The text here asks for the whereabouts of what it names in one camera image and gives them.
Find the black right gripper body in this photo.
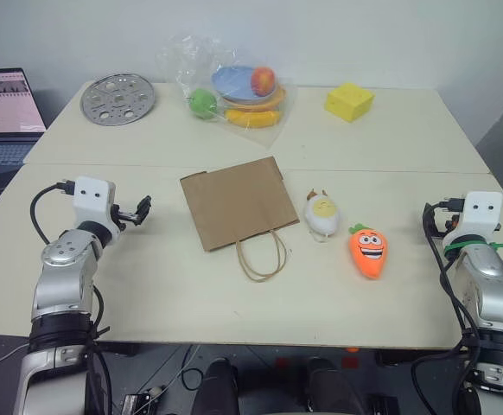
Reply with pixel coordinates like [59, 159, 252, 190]
[432, 211, 461, 237]

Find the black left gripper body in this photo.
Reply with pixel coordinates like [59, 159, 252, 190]
[111, 204, 143, 229]

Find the brown paper bag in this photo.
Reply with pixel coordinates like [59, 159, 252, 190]
[179, 156, 302, 284]

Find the clear plastic bag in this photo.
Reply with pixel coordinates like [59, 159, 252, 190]
[155, 33, 299, 151]

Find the green wrist tie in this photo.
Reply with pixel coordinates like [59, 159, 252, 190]
[443, 239, 503, 253]

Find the orange carrot plush toy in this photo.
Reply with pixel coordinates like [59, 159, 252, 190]
[347, 221, 388, 282]

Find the round perforated metal plate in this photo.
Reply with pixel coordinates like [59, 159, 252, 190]
[79, 73, 156, 128]

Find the green toy apple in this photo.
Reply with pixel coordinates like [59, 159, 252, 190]
[188, 87, 219, 120]

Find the white egg plush toy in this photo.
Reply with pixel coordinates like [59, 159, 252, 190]
[303, 188, 343, 245]

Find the yellow toy banana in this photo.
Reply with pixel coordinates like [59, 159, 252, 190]
[224, 108, 283, 130]

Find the blue plate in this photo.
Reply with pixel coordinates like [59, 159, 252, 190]
[210, 64, 281, 105]

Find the yellow cheese block toy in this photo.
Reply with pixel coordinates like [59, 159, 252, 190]
[324, 82, 376, 125]

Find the open laptop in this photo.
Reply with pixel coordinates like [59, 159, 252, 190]
[0, 67, 48, 170]

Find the orange plate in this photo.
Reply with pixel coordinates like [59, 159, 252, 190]
[220, 83, 288, 110]

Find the red toy apple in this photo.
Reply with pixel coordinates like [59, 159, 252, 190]
[250, 65, 277, 98]

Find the black box under table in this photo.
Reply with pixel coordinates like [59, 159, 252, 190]
[123, 387, 167, 415]

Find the dark rounded shape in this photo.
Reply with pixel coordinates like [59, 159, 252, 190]
[195, 357, 240, 415]
[304, 355, 348, 415]

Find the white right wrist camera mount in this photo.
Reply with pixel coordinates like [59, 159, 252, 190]
[443, 190, 503, 248]

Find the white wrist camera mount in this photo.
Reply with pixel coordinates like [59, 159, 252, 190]
[72, 176, 124, 244]
[443, 190, 503, 248]

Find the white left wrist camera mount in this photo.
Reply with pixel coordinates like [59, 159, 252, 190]
[72, 176, 124, 244]

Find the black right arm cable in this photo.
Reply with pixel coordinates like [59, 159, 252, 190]
[410, 198, 481, 415]

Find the thin white cable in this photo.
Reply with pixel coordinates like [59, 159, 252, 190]
[0, 342, 31, 372]

